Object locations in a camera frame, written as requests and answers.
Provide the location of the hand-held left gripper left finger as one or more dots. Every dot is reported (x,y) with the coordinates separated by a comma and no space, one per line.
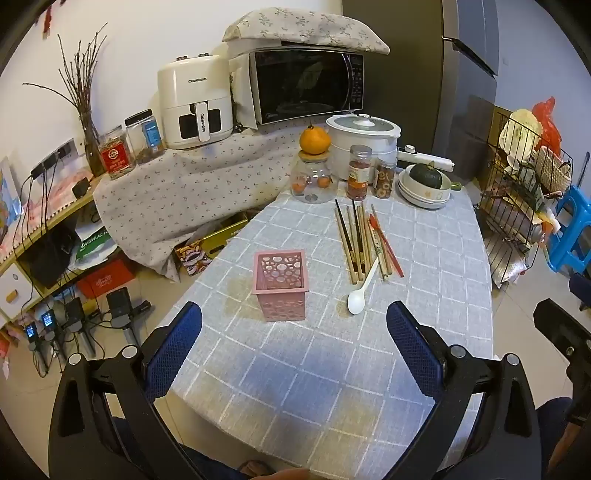
(173,346)

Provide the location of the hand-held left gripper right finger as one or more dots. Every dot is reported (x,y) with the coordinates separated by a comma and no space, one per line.
(413,346)

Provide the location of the white plastic spoon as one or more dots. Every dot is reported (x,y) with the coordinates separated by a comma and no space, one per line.
(355,302)

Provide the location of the red chopstick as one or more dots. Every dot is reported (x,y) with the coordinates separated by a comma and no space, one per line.
(392,258)

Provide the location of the bamboo chopstick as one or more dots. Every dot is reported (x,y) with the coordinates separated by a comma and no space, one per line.
(379,258)

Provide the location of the pink perforated utensil basket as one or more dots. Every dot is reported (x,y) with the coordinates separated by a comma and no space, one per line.
(281,304)

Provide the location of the pile of mixed chopsticks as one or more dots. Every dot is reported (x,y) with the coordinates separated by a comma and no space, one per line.
(358,240)

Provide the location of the person's right forearm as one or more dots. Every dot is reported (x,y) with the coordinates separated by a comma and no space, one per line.
(575,454)

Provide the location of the grey checked tablecloth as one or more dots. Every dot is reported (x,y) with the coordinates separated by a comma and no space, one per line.
(323,369)

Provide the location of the red box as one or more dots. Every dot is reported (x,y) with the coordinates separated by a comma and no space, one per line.
(106,279)

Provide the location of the blue plastic stool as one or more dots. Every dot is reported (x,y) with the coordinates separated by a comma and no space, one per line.
(570,230)

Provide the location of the yellow and black cardboard box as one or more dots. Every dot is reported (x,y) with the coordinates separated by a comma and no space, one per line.
(217,240)

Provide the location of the white and green bag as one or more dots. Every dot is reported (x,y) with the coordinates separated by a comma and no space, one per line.
(94,247)

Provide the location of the stack of white bowls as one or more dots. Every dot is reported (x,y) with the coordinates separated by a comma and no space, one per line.
(422,196)

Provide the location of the floral tablecloth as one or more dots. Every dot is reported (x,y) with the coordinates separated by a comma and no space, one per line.
(184,194)

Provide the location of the woven white basket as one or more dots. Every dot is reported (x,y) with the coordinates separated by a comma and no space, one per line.
(554,170)

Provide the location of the jar of dried slices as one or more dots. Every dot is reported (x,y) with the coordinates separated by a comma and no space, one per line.
(384,180)

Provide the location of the dark green squash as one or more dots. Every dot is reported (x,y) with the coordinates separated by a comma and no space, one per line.
(427,175)

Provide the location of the wooden shelf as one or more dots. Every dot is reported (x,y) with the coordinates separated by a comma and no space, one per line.
(60,213)

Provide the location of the spice jar with red contents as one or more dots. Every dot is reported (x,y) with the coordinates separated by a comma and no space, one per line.
(359,175)

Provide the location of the small black box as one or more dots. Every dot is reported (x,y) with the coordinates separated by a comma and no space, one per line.
(81,187)

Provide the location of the small orange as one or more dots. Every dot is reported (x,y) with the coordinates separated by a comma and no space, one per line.
(298,186)
(324,182)

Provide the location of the pink spiral notebook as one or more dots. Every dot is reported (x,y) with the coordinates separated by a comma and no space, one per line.
(64,184)

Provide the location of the jar with red label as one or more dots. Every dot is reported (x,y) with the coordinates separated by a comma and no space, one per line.
(116,157)

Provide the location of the glass jar with wooden lid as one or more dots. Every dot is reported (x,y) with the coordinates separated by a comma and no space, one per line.
(314,173)

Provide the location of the plastic jar with blue label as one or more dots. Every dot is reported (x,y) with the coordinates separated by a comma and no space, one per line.
(145,138)

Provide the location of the red plastic bag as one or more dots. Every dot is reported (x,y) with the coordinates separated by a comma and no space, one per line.
(549,120)

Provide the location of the brown cardboard boxes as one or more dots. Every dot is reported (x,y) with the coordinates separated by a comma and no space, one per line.
(501,129)

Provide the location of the white electric pot with lid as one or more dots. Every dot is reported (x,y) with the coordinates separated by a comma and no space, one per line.
(364,138)

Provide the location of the glass vase with dried branches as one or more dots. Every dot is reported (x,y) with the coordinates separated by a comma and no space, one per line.
(90,147)

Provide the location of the colourful picture board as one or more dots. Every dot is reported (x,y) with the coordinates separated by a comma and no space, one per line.
(7,198)

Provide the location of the large orange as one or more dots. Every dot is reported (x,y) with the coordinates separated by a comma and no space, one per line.
(315,140)

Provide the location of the grey refrigerator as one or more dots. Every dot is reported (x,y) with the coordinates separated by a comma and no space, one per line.
(471,115)

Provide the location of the white air fryer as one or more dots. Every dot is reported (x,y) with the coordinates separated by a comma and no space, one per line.
(194,92)

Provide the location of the black microwave oven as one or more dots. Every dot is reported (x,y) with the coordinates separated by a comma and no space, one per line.
(300,85)

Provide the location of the floral microwave cover cloth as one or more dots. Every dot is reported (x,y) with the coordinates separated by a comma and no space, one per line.
(304,25)

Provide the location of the red hanging ornament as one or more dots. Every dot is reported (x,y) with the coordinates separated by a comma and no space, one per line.
(47,18)

